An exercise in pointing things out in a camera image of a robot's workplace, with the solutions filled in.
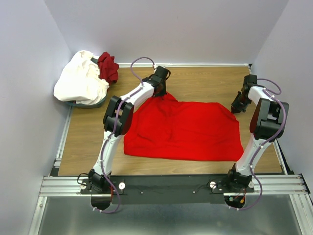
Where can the aluminium extrusion frame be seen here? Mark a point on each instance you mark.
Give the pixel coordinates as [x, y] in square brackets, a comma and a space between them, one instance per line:
[278, 204]

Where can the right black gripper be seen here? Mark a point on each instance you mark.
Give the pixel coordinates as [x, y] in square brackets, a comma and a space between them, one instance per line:
[235, 108]

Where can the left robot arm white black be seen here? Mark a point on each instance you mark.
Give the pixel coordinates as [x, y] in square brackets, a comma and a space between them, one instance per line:
[117, 122]

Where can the bright red t-shirt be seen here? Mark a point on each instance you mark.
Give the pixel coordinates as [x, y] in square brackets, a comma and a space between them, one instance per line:
[164, 127]

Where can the dark red t-shirt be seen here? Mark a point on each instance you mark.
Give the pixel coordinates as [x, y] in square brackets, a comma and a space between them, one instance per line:
[108, 68]

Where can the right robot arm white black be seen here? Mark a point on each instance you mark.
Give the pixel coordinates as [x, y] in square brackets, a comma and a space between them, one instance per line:
[267, 124]

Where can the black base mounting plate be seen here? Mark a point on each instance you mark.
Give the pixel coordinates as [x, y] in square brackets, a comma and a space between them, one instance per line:
[167, 189]

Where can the white t-shirt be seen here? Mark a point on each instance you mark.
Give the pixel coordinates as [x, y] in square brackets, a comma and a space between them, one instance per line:
[80, 82]

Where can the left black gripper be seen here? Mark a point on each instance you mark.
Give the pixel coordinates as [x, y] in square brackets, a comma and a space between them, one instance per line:
[163, 92]

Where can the grey laundry basket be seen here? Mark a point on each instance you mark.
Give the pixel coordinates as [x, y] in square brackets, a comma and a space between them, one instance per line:
[93, 105]

